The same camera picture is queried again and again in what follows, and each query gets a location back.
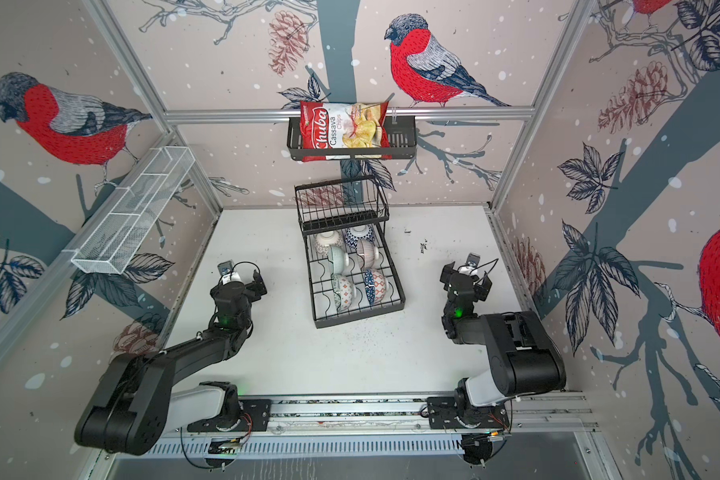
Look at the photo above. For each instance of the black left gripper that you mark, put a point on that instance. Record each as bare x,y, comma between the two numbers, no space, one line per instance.
256,288

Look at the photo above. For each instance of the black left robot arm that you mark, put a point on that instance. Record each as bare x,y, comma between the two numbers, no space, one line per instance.
135,402

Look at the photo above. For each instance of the white red dotted bowl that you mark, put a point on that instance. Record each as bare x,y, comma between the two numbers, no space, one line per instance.
324,241

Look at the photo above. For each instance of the aluminium front rail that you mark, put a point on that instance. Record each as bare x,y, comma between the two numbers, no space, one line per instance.
386,414

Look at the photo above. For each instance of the white wire mesh basket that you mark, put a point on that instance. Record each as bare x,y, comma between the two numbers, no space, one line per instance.
116,239

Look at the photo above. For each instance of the blue geometric patterned bowl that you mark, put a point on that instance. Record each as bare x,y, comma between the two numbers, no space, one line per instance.
375,286

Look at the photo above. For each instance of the maroon striped bowl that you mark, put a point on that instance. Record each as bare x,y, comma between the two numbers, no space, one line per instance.
369,254

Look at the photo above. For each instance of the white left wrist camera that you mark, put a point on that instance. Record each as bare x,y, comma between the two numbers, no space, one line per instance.
227,273

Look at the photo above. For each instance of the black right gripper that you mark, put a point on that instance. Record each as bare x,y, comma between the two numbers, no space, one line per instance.
448,275

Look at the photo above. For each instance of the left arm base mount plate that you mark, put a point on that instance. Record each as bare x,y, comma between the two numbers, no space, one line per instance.
252,416

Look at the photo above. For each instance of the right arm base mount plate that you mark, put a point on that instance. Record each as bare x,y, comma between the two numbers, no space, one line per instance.
451,413

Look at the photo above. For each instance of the black wire dish rack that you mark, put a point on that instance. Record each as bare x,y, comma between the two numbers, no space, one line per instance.
338,205

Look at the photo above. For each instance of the green patterned white bowl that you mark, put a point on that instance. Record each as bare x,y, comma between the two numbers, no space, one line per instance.
344,292

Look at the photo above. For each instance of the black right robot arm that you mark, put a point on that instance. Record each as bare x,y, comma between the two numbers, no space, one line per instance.
523,360

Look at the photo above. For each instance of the red cassava chips bag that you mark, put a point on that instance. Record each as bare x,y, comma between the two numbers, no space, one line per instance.
331,126

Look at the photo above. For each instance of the plain white bowl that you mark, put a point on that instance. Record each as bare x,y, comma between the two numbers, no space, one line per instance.
340,261

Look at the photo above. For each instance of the black wall shelf basket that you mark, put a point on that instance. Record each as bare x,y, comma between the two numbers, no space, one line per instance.
401,135

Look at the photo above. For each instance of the orange and blue patterned bowl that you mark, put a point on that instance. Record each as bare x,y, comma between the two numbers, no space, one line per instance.
354,234

